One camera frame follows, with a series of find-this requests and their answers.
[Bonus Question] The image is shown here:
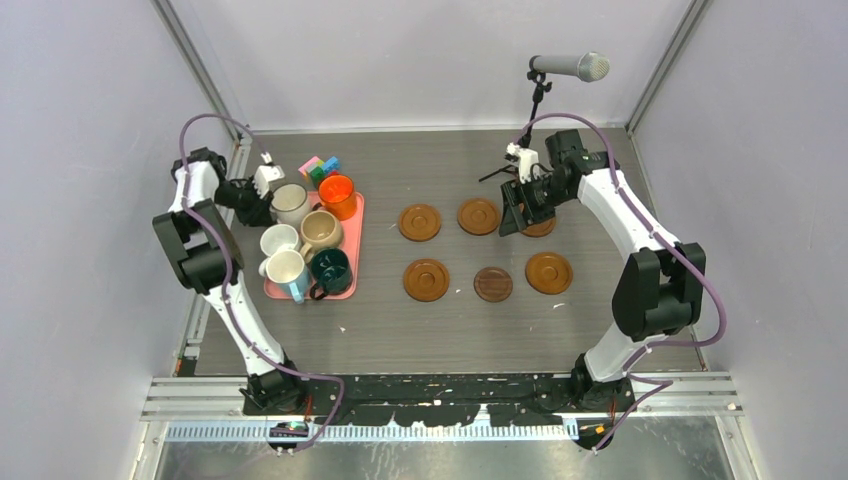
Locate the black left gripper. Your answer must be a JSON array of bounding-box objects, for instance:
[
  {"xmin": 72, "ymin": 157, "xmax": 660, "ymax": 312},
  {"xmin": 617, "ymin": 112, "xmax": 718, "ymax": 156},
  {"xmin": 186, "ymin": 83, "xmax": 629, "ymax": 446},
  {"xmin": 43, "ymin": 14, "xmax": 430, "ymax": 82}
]
[{"xmin": 214, "ymin": 176, "xmax": 274, "ymax": 227}]

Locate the colourful toy block stack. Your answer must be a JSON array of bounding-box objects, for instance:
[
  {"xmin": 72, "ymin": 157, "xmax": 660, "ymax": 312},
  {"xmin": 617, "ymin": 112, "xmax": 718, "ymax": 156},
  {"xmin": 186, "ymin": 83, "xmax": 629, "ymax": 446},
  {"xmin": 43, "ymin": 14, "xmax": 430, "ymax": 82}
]
[{"xmin": 298, "ymin": 156, "xmax": 340, "ymax": 189}]

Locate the dark walnut wooden coaster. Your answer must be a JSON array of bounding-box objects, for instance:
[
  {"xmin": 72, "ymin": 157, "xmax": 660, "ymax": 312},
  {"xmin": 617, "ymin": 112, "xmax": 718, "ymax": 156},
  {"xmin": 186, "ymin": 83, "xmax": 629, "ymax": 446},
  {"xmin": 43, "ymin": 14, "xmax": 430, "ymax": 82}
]
[{"xmin": 473, "ymin": 267, "xmax": 513, "ymax": 303}]

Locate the black microphone tripod stand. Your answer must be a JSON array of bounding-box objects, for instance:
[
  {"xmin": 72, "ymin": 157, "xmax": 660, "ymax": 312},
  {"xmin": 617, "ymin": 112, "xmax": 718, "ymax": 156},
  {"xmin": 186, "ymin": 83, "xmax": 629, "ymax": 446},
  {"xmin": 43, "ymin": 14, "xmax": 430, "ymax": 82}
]
[{"xmin": 478, "ymin": 69, "xmax": 552, "ymax": 182}]

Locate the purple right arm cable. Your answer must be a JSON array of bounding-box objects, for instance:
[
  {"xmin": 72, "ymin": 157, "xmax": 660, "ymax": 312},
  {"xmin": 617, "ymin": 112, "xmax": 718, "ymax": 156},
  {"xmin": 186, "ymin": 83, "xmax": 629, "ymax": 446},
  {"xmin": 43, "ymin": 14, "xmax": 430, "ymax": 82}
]
[{"xmin": 516, "ymin": 111, "xmax": 729, "ymax": 454}]

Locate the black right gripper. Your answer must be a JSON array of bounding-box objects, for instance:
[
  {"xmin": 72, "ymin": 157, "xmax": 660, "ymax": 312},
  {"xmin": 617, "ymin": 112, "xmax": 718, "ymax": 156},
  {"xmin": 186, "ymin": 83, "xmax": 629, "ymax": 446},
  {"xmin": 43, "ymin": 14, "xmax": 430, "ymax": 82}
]
[{"xmin": 499, "ymin": 173, "xmax": 572, "ymax": 237}]

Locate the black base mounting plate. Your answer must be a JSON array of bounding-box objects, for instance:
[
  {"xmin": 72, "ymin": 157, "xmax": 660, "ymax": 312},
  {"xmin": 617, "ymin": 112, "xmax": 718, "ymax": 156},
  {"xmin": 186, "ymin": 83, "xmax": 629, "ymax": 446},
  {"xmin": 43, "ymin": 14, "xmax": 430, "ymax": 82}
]
[{"xmin": 240, "ymin": 373, "xmax": 635, "ymax": 427}]

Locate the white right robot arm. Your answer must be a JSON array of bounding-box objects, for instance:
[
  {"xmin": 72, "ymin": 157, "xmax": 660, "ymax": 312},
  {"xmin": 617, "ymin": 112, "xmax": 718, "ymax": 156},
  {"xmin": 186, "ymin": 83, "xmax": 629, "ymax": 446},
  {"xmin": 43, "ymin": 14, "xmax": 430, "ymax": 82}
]
[{"xmin": 498, "ymin": 130, "xmax": 706, "ymax": 411}]

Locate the beige ceramic mug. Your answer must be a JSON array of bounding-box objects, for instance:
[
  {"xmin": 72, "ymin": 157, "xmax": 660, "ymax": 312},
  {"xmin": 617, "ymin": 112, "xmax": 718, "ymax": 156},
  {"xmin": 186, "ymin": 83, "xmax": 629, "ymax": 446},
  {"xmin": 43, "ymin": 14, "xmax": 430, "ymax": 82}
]
[{"xmin": 300, "ymin": 210, "xmax": 344, "ymax": 263}]

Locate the light blue mug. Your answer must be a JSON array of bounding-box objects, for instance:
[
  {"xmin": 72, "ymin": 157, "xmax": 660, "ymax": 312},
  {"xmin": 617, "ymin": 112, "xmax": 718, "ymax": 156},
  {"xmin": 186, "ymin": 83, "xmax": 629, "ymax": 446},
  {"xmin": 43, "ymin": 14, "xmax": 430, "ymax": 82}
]
[{"xmin": 259, "ymin": 249, "xmax": 312, "ymax": 304}]

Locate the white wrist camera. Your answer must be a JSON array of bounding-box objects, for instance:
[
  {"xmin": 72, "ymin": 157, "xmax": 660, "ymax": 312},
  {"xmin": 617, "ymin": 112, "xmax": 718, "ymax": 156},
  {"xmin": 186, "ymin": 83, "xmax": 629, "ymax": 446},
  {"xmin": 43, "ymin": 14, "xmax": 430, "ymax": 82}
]
[
  {"xmin": 253, "ymin": 152, "xmax": 286, "ymax": 198},
  {"xmin": 505, "ymin": 143, "xmax": 539, "ymax": 184}
]

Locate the dark green mug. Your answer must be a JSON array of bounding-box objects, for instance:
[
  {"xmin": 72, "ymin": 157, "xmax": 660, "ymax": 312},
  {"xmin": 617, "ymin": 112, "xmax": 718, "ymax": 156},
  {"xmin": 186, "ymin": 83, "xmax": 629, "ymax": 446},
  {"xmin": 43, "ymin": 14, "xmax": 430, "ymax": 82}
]
[{"xmin": 309, "ymin": 248, "xmax": 354, "ymax": 300}]

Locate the light brown wooden coaster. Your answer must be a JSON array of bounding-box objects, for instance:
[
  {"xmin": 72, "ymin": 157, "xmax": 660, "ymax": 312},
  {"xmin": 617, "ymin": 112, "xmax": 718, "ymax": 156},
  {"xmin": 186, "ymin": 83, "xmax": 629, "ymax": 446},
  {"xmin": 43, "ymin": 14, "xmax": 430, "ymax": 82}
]
[{"xmin": 402, "ymin": 258, "xmax": 450, "ymax": 302}]

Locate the grey microphone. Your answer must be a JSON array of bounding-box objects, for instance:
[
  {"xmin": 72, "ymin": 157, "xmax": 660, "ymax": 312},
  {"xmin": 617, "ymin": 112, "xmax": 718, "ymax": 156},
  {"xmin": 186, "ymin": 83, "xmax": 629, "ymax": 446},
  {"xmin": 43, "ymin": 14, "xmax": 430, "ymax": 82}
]
[{"xmin": 529, "ymin": 52, "xmax": 611, "ymax": 83}]

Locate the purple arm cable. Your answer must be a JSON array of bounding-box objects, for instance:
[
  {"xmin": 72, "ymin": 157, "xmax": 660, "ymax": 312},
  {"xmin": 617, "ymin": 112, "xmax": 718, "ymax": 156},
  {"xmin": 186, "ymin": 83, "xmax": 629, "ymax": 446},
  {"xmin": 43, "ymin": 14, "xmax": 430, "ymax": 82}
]
[
  {"xmin": 178, "ymin": 113, "xmax": 347, "ymax": 454},
  {"xmin": 516, "ymin": 111, "xmax": 729, "ymax": 454}
]

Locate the white mug dark rim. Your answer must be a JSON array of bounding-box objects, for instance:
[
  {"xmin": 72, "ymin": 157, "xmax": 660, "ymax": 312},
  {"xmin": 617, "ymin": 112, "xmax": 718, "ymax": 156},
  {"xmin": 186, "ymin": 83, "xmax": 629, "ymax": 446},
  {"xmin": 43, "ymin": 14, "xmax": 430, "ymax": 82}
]
[{"xmin": 270, "ymin": 183, "xmax": 313, "ymax": 228}]

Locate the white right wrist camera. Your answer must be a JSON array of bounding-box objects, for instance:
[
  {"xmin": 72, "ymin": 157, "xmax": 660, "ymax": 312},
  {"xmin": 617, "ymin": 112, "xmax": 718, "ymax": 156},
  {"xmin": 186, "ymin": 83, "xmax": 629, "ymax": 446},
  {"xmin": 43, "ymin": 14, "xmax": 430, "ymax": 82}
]
[{"xmin": 505, "ymin": 143, "xmax": 539, "ymax": 184}]

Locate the orange translucent cup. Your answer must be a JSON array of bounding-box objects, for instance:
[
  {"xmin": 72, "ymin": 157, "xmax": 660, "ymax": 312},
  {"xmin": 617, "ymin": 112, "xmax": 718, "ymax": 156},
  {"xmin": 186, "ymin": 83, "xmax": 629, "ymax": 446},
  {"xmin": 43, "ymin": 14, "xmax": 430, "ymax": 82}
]
[{"xmin": 318, "ymin": 174, "xmax": 357, "ymax": 221}]

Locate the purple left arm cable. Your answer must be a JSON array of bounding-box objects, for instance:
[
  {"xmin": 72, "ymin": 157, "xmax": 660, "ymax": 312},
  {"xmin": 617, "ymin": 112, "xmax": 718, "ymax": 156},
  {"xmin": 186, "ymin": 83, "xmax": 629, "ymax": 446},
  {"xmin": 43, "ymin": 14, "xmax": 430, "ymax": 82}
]
[{"xmin": 178, "ymin": 113, "xmax": 347, "ymax": 454}]

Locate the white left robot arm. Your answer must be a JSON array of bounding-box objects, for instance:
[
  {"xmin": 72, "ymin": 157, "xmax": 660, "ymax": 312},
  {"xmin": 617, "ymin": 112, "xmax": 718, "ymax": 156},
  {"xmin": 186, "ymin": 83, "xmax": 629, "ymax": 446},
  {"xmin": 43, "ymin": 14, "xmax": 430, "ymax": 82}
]
[{"xmin": 152, "ymin": 147, "xmax": 307, "ymax": 414}]

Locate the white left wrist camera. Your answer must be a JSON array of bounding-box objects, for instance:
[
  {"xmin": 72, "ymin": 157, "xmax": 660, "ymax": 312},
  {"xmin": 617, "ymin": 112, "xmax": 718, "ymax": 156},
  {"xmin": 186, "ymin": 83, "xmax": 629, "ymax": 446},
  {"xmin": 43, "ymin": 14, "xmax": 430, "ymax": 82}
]
[{"xmin": 253, "ymin": 152, "xmax": 286, "ymax": 198}]

